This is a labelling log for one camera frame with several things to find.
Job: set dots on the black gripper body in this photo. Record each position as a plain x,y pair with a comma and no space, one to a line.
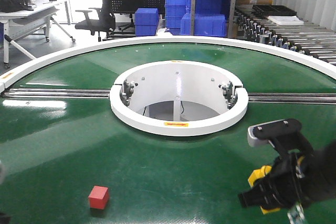
302,178

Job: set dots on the yellow duplo block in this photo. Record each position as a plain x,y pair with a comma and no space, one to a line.
259,174

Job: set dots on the red cube block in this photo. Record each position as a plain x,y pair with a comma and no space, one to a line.
98,197

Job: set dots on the right conveyor steel rollers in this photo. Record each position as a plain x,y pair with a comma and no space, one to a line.
295,98

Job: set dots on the conveyor steel rollers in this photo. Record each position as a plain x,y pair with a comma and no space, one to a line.
295,98
56,93

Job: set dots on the white outer conveyor rim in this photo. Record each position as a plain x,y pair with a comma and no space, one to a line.
261,68

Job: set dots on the roller conveyor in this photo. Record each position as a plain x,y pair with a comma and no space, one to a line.
308,39

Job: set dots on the white foam sheet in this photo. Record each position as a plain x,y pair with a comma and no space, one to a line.
286,20

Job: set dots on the black tray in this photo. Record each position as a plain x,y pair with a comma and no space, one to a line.
273,10

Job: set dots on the blue crate under rack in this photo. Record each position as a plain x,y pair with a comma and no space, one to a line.
212,25

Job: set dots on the tall blue crate stack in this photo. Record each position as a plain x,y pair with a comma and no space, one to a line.
174,12

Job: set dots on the blue crate stack by pegboard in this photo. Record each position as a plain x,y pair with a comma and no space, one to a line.
146,21

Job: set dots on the black office chair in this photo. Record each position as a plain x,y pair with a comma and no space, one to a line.
105,22

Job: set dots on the left conveyor steel rollers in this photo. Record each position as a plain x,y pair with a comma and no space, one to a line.
56,93

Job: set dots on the white folding desk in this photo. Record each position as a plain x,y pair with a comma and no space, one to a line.
20,24

